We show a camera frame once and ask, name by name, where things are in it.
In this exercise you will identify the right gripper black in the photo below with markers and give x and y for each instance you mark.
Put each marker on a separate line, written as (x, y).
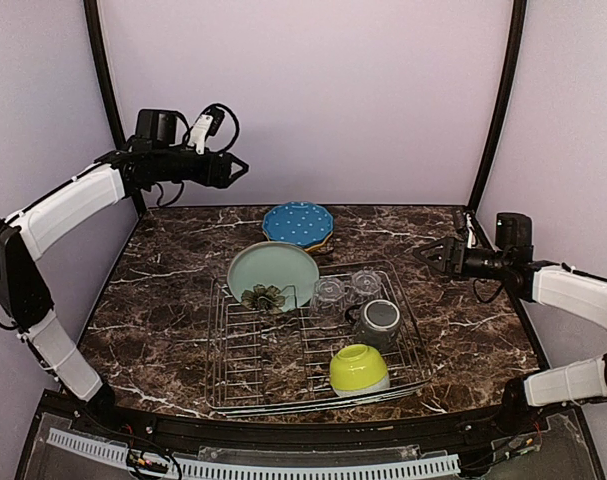
(457, 256)

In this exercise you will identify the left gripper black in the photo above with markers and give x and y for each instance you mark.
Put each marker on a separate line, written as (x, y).
(224, 170)

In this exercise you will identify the grey mug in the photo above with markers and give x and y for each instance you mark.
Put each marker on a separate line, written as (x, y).
(376, 323)

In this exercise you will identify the blue dotted plate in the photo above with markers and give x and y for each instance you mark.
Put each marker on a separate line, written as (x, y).
(298, 223)

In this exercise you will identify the yellow dotted plate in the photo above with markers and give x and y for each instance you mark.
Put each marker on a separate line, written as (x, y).
(318, 245)

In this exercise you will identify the light green flower plate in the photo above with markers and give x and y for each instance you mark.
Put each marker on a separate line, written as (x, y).
(275, 264)

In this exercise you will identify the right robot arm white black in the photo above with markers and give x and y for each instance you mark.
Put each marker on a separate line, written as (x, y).
(547, 283)

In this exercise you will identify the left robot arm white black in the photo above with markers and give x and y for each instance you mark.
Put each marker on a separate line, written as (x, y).
(154, 154)

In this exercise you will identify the clear glass right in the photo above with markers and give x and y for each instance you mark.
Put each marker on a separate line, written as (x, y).
(366, 285)

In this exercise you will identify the clear glass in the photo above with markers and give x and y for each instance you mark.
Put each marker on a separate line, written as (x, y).
(329, 297)
(366, 285)

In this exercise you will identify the clear glass left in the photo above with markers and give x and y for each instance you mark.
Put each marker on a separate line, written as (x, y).
(329, 297)

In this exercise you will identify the lime green bowl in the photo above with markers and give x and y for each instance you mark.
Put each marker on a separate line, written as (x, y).
(358, 369)

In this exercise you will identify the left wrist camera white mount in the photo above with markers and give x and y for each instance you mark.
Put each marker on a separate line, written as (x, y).
(207, 125)

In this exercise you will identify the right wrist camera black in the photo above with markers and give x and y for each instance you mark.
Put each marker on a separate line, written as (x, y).
(465, 228)

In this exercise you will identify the wire dish rack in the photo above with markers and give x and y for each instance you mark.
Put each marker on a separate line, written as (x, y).
(261, 364)

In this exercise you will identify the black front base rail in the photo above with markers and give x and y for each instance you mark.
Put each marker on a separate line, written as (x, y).
(553, 444)

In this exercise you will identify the left black frame post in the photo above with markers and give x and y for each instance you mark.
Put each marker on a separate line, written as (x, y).
(103, 74)

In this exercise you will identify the black frame post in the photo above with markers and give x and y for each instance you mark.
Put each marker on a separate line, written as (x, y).
(508, 71)
(103, 74)

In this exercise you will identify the right black frame post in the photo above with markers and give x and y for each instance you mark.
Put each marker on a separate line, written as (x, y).
(508, 71)

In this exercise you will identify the white slotted cable duct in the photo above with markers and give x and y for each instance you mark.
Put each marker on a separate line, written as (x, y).
(227, 463)

